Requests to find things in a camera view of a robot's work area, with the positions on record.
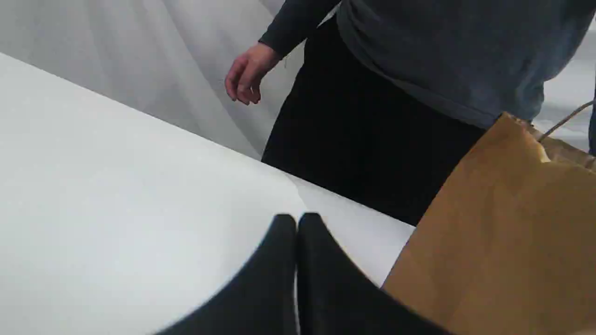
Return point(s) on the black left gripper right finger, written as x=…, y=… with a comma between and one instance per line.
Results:
x=336, y=298

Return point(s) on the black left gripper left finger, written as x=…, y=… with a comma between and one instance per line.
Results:
x=259, y=300

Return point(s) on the brown paper bag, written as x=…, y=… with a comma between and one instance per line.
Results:
x=507, y=247

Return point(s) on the person in dark clothes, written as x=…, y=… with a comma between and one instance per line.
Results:
x=393, y=93

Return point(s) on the white backdrop curtain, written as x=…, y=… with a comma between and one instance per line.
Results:
x=166, y=59

